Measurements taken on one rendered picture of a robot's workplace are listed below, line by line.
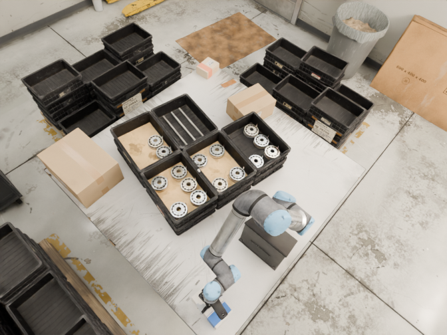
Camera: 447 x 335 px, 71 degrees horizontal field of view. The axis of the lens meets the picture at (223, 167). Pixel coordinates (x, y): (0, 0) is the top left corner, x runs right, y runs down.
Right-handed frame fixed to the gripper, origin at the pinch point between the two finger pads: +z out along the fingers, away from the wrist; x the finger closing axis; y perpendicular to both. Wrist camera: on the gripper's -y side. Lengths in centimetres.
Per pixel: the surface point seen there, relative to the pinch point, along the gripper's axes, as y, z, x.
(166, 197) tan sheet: 64, -7, -19
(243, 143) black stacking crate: 63, -7, -84
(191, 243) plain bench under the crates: 35.1, 6.3, -14.1
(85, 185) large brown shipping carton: 97, -14, 15
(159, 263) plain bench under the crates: 37.7, 6.3, 7.2
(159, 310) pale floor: 29, 76, 22
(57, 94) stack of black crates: 214, 23, -13
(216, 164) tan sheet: 62, -7, -58
